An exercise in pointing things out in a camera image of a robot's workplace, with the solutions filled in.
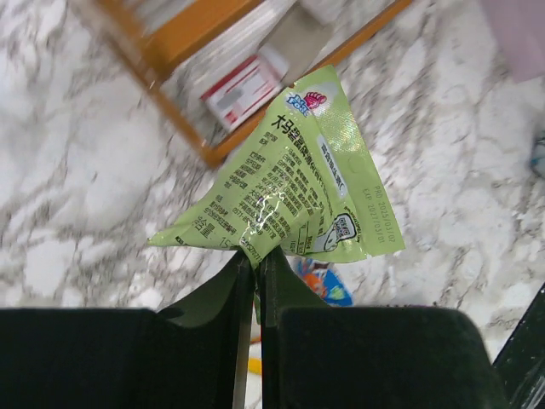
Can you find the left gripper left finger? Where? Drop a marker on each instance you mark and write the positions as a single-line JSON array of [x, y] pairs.
[[191, 354]]

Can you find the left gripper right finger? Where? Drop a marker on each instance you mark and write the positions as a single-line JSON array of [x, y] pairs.
[[318, 356]]

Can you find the green snack packet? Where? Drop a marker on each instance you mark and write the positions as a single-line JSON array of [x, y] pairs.
[[303, 181]]

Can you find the white paper bag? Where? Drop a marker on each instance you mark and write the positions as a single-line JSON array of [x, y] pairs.
[[518, 27]]

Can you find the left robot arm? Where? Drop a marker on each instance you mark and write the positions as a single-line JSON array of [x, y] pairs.
[[523, 353]]

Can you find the yellow snack bar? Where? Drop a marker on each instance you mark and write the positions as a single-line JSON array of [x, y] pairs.
[[254, 362]]

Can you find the blue M&M's packet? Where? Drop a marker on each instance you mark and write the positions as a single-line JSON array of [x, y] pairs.
[[323, 280]]

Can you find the red white card box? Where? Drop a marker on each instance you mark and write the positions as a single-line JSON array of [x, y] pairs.
[[245, 89]]

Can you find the grey plastic clip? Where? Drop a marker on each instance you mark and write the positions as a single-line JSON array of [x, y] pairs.
[[537, 161]]

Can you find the wooden shelf rack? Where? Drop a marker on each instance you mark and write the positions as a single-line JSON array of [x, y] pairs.
[[177, 50]]

